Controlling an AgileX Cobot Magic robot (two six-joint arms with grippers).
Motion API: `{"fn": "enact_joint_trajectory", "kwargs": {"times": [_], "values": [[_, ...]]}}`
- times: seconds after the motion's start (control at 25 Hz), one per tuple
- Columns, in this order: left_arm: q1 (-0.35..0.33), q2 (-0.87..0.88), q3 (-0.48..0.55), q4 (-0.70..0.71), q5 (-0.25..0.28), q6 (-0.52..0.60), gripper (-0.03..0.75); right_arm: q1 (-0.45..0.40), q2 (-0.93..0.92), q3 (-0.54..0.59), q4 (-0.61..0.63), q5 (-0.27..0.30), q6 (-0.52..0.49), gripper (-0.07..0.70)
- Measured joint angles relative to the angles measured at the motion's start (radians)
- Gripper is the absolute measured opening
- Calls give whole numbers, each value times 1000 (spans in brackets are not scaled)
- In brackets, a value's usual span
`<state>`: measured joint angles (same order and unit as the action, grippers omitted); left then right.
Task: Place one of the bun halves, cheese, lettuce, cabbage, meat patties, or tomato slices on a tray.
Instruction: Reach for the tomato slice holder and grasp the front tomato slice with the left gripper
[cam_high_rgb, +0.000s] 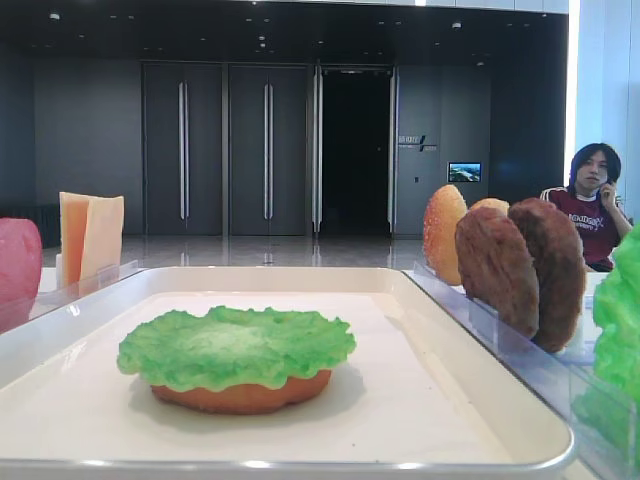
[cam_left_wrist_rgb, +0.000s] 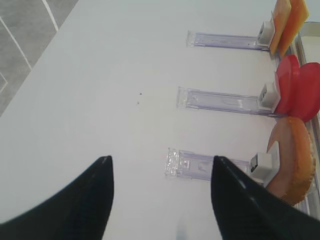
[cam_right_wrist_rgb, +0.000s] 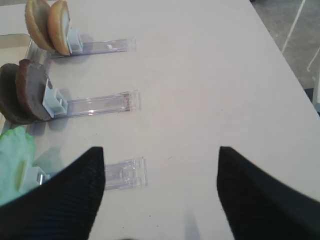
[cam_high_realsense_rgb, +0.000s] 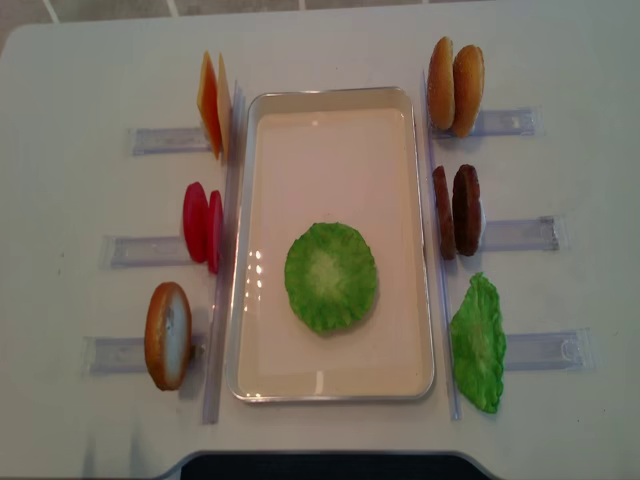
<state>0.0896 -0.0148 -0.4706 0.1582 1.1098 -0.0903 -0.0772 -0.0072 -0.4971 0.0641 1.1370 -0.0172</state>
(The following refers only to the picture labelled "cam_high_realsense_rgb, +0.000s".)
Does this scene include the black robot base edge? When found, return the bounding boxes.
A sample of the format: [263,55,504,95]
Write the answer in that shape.
[180,453,487,479]

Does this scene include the green lettuce leaf in holder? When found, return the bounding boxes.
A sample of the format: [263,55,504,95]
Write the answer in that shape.
[450,272,507,414]

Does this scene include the clear holder for patties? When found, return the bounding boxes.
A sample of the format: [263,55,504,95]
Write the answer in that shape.
[479,216,570,252]

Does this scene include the clear acrylic rail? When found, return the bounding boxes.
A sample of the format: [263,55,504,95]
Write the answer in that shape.
[422,70,461,421]
[202,81,246,425]

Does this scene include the clear holder for lettuce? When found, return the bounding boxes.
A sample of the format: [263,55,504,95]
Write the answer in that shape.
[505,328,595,372]

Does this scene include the white rectangular tray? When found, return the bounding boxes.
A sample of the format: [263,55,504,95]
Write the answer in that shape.
[225,87,435,403]

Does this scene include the right clear acrylic rail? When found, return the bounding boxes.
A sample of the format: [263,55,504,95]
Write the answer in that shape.
[422,70,461,421]

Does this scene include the sesame bun top slice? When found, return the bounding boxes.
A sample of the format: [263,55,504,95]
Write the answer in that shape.
[427,36,455,130]

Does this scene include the green lettuce leaf on tray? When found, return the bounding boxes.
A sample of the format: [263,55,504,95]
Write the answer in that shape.
[284,222,378,335]

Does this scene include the clear holder for tomato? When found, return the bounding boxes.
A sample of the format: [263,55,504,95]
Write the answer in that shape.
[100,235,193,269]

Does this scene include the orange cheese slice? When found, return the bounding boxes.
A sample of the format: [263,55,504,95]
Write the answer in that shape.
[197,51,222,158]

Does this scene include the clear holder for buns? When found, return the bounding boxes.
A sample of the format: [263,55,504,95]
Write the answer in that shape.
[430,104,545,140]

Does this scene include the clear holder for cheese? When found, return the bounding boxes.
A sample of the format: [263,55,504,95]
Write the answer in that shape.
[128,127,212,156]

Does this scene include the clear holder for bread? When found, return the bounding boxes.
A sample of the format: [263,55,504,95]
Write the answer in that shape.
[83,333,207,376]

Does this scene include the golden bun slice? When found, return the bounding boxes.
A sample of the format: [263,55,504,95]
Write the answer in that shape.
[451,45,485,138]

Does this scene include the outer brown meat patty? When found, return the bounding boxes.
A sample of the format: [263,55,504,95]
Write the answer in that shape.
[452,164,482,256]

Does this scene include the inner brown meat patty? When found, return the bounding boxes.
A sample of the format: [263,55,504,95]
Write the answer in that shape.
[432,166,456,260]

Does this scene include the red tomato slice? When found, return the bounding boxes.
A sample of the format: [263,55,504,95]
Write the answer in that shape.
[182,182,208,263]
[207,190,224,275]

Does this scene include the pale yellow cheese slice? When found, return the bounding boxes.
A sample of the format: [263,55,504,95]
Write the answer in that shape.
[217,54,232,160]

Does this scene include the left clear acrylic rail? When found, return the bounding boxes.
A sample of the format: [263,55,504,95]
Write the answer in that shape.
[202,81,246,425]

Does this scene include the brown meat patty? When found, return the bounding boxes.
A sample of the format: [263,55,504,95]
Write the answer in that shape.
[432,166,456,260]
[452,164,482,256]

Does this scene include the bread bun slice left holder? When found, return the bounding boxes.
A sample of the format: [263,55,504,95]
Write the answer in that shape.
[144,282,192,391]

